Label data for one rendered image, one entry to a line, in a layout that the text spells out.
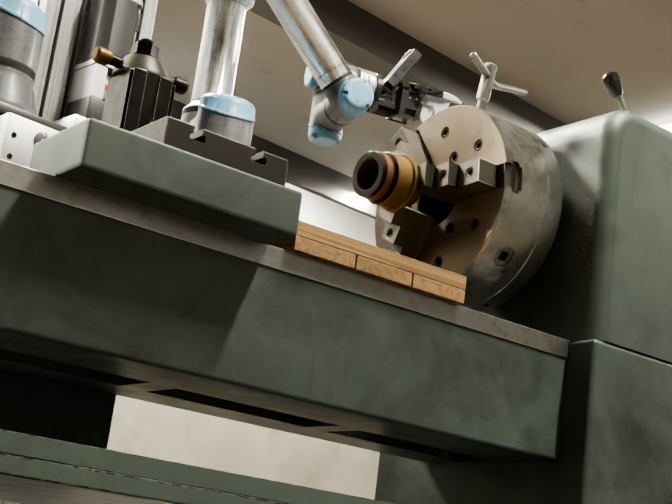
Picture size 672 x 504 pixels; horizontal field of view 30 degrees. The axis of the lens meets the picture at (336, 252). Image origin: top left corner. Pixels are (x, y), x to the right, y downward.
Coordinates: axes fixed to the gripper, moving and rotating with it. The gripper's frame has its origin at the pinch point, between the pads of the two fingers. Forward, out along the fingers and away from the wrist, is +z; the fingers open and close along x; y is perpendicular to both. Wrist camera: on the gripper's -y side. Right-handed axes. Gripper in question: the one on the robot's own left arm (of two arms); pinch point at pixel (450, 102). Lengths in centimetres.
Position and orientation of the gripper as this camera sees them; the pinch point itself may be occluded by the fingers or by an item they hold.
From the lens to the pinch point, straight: 295.8
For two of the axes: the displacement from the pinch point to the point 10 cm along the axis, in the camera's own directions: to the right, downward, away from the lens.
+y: -1.7, 9.8, -1.4
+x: 3.7, -0.6, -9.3
